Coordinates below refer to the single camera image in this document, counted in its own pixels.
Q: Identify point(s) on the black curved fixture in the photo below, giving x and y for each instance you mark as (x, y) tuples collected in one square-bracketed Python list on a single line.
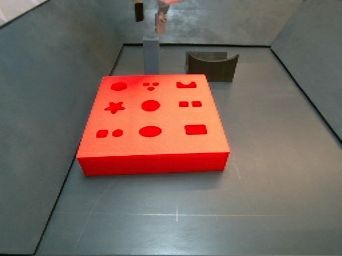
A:
[(214, 64)]

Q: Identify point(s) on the blue arch block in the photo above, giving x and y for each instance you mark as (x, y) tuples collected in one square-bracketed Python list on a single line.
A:
[(152, 55)]

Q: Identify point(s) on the red shape sorter block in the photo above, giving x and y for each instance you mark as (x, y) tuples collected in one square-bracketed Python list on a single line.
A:
[(154, 124)]

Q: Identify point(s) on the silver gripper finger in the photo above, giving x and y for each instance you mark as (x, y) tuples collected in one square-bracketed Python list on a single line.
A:
[(140, 10), (161, 16)]

